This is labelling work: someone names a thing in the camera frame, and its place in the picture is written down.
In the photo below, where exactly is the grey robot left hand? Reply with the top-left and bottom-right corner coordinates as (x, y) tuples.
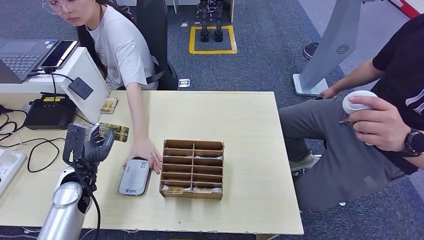
(81, 124), (116, 165)

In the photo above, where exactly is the remote person's right hand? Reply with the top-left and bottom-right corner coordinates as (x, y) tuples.
(319, 86), (340, 100)

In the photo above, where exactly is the seated person's left hand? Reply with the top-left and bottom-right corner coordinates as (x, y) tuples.
(124, 136), (164, 175)

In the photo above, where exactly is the remote person's left hand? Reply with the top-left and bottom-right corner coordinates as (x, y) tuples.
(347, 95), (412, 153)

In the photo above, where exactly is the white remote control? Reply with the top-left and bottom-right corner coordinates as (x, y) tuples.
(342, 90), (379, 115)

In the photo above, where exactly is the gold patterned ID card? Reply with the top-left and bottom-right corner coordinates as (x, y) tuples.
(98, 122), (130, 143)

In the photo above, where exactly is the grey card reader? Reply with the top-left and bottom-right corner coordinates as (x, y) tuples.
(118, 158), (152, 197)

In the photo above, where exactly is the person with remote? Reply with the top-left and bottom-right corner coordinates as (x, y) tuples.
(278, 13), (424, 215)

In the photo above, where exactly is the wooden card organizer box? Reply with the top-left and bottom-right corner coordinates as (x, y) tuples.
(159, 139), (225, 201)

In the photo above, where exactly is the pale gold room key card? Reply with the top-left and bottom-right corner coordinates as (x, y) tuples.
(192, 187), (222, 195)

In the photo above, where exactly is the seated person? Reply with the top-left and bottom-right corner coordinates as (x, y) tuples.
(42, 0), (164, 175)

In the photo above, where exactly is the black wristwatch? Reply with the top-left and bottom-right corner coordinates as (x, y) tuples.
(402, 129), (424, 158)

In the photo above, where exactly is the stack of gold cards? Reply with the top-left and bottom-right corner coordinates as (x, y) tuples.
(99, 97), (119, 115)

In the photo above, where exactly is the grey kiosk stand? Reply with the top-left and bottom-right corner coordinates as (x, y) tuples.
(292, 0), (369, 97)

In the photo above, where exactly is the black router box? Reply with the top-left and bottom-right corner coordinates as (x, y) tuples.
(23, 94), (78, 131)

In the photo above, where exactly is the black square pad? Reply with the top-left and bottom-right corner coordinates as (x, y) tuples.
(68, 76), (95, 101)

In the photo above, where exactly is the white desk stand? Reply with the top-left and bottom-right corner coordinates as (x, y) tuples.
(0, 46), (111, 125)

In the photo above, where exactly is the white power strip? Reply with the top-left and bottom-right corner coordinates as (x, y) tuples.
(0, 149), (27, 200)

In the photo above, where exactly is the black smartphone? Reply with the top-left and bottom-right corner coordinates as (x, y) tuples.
(39, 40), (80, 70)

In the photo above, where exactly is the red and white barrier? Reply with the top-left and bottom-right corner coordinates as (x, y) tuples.
(389, 0), (424, 18)

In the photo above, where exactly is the black office chair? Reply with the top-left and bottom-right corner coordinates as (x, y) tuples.
(135, 0), (180, 91)

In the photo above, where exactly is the grey laptop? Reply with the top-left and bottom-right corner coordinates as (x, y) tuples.
(0, 39), (60, 85)

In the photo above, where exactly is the black robot leg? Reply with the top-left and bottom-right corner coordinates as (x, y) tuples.
(197, 0), (210, 43)
(213, 0), (224, 43)

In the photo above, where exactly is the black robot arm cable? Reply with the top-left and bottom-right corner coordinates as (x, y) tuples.
(71, 158), (102, 240)

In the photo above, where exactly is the long black desk cable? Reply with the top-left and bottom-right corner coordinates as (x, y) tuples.
(0, 136), (67, 174)

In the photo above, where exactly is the black phone cable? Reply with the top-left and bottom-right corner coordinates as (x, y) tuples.
(31, 67), (74, 97)

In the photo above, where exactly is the looped black desk cable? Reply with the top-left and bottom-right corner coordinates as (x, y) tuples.
(0, 105), (28, 142)

